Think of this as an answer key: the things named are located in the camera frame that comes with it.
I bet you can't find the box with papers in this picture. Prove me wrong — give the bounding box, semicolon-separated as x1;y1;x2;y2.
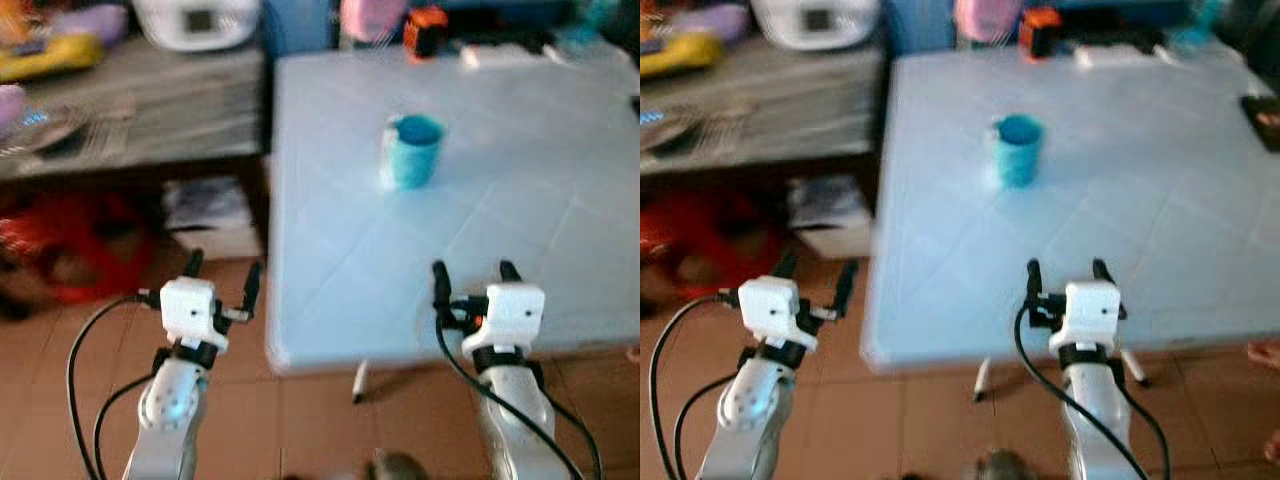
786;174;878;261
162;177;265;263

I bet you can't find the red plastic bag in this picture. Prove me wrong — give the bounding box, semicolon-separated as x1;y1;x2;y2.
0;189;164;307
640;189;793;303

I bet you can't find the blue plastic cup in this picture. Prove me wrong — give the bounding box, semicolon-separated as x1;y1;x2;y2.
991;112;1046;191
383;112;448;192

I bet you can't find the grey wooden bench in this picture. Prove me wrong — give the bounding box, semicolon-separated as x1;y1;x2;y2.
0;42;271;183
640;38;888;179

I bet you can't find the grey robot foot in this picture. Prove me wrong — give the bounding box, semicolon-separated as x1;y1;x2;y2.
363;449;432;480
973;449;1038;480

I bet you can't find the flat white box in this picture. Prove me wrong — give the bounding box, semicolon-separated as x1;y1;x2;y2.
461;42;548;72
1074;41;1163;70

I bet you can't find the yellow plastic item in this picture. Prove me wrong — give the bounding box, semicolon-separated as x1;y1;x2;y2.
640;34;723;81
0;34;103;85

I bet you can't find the small pink item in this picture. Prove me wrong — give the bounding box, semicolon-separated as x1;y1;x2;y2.
0;84;30;138

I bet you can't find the white rice cooker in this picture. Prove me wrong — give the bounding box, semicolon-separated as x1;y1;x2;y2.
131;0;264;54
749;0;882;52

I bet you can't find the orange and black device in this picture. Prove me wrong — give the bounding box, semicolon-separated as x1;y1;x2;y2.
1019;7;1064;60
402;7;450;62

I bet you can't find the purple plastic item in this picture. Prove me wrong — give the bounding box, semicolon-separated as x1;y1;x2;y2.
675;2;752;47
45;2;132;47

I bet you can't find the blue plastic chair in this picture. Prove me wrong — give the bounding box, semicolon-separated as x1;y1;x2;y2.
263;0;338;58
884;0;957;58

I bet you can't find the pink round item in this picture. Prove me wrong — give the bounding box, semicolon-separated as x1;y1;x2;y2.
952;0;1024;45
339;0;412;45

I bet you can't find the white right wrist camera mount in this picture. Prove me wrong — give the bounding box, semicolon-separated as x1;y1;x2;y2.
1062;280;1122;351
461;283;547;353

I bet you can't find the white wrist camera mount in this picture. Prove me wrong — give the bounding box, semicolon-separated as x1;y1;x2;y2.
1062;280;1122;351
738;275;818;352
461;283;547;353
159;277;230;352

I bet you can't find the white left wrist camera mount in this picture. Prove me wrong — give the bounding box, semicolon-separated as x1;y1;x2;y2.
738;275;818;352
159;277;230;352

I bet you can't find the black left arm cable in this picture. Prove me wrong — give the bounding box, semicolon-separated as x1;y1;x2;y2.
66;293;163;480
649;292;743;480

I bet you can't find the metal wire rack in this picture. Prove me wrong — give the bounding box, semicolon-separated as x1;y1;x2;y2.
0;100;133;163
640;100;743;158

